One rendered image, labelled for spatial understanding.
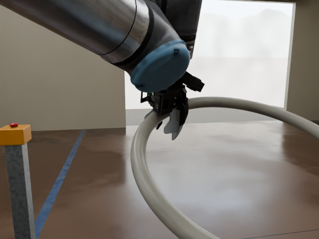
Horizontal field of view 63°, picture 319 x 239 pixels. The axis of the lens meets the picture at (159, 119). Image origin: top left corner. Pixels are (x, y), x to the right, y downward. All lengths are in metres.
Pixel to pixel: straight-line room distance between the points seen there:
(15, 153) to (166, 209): 1.16
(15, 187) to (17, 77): 5.23
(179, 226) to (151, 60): 0.23
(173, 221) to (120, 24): 0.26
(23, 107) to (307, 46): 7.34
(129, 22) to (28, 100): 6.34
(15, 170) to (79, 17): 1.28
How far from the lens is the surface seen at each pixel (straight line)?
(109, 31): 0.30
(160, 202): 0.40
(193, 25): 0.53
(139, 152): 0.48
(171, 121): 0.61
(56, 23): 0.28
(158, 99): 0.56
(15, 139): 1.43
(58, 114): 6.50
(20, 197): 1.55
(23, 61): 6.60
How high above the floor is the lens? 1.35
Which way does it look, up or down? 10 degrees down
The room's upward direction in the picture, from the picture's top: straight up
